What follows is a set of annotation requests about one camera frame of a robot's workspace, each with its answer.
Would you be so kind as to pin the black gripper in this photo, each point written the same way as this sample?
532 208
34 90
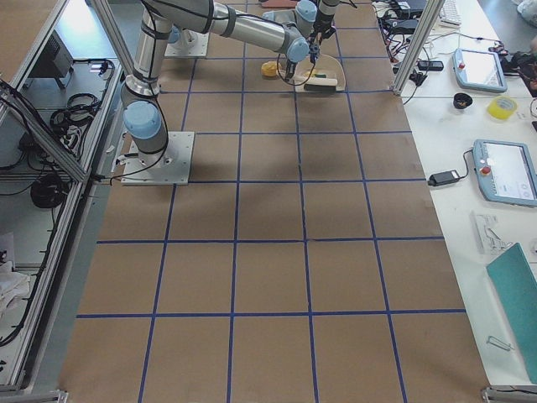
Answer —
291 68
323 17

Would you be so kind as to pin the beige plastic dustpan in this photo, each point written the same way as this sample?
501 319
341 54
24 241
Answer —
323 75

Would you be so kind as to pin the beige hand brush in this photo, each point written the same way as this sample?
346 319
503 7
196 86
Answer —
319 82

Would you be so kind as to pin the yellow bread roll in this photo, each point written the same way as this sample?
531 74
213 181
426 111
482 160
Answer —
270 69

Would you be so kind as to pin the far blue teach pendant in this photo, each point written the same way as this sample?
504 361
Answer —
479 70

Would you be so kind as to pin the blue teach pendant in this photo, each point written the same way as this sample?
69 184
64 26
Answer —
479 70
505 172

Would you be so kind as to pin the black power adapter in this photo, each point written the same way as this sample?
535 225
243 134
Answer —
444 178

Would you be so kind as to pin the yellow tape roll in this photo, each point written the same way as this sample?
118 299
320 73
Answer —
502 107

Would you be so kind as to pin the near blue teach pendant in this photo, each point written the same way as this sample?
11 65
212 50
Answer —
505 172

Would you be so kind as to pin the teal folder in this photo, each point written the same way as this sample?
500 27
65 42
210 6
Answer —
515 285

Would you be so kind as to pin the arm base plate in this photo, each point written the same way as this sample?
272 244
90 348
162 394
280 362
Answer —
186 44
173 168

